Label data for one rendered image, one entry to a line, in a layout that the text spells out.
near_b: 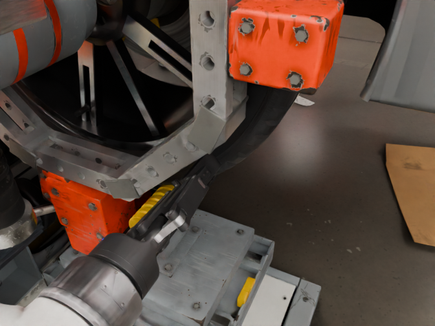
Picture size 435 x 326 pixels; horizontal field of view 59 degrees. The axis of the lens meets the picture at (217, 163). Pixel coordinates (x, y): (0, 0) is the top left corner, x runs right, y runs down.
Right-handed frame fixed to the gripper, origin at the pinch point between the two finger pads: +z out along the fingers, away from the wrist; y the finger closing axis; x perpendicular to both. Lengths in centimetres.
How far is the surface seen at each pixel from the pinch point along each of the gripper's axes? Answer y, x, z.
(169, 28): -3.9, 20.4, 21.0
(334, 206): -35, -56, 73
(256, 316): -35, -44, 15
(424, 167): -14, -75, 111
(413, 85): 26.4, -6.6, 10.4
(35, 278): -76, -2, -1
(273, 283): -35, -44, 26
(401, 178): -20, -69, 99
